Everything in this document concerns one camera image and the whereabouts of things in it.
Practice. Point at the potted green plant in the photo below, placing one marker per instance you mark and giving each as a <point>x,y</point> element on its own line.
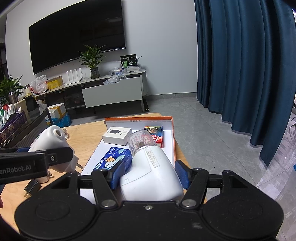
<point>92,57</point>

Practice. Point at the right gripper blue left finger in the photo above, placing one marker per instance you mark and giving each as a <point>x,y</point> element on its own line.
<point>105,182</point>

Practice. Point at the purple storage basket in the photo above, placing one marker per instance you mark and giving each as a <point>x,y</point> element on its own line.
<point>13,124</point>

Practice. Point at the steel thermos cup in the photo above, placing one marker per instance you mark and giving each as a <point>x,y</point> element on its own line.
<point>13,97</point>

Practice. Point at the blue curtain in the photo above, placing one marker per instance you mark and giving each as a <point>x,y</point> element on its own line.
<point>246,66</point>

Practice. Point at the blue bag with boxes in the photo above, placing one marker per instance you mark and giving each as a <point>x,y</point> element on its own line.
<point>59,115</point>

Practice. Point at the white handheld device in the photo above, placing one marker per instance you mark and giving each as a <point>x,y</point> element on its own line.
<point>152,176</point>

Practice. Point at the large leafy plant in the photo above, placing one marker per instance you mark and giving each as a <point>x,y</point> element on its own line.
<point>9,84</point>

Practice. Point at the yellow box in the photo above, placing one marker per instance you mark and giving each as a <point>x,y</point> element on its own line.
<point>55,82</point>

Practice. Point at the black round coffee table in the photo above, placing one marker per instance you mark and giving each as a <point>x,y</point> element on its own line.
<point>29,131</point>

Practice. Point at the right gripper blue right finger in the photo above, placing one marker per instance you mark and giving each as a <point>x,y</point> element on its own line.
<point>194,181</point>

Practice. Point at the green white carton box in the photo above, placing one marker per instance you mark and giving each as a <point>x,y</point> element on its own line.
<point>51,138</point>

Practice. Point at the red blue card box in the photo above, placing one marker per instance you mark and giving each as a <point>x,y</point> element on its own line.
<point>157,134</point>

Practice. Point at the white charger box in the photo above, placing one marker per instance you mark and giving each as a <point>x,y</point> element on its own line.
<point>117,135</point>

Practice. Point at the white tv cabinet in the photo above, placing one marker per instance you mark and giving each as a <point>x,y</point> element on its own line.
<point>90,93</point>

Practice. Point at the blue tissue pack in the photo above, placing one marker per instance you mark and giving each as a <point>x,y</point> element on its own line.
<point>114,155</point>

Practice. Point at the white router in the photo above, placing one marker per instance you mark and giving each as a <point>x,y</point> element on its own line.
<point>73,76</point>

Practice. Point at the white plastic bag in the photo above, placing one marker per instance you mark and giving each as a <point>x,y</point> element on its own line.
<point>39,85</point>

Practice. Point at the black charger plug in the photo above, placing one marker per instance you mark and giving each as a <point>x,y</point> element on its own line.
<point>32,188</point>

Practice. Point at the black television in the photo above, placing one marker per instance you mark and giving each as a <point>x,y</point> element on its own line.
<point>61,36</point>

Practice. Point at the black green display box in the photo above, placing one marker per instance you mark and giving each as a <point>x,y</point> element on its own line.
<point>129,60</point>

